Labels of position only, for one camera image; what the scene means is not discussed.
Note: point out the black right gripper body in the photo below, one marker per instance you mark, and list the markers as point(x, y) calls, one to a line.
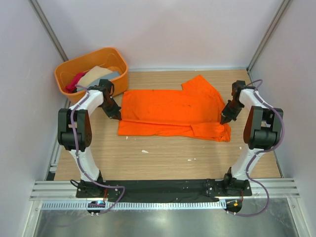
point(232, 109)

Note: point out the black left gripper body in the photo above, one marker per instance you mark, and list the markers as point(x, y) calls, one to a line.
point(110, 107)

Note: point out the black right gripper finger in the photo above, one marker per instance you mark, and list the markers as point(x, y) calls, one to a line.
point(223, 120)
point(226, 120)

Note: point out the orange t shirt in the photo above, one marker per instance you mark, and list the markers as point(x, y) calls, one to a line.
point(193, 111)

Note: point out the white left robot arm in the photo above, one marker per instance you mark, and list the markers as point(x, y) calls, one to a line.
point(74, 131)

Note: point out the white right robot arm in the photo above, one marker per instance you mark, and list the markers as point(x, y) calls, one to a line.
point(263, 132)

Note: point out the blue grey folded shirt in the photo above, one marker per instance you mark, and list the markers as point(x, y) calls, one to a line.
point(96, 82)

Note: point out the beige folded shirt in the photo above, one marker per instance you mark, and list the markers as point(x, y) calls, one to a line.
point(92, 75)

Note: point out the red crumpled shirt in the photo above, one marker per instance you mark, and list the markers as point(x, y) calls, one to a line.
point(71, 87)

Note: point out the orange plastic bin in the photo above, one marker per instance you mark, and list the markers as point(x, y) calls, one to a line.
point(87, 69)

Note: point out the white slotted cable duct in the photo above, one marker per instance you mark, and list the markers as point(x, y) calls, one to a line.
point(97, 205)

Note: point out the aluminium frame rail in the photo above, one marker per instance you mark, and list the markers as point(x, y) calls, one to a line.
point(261, 188)

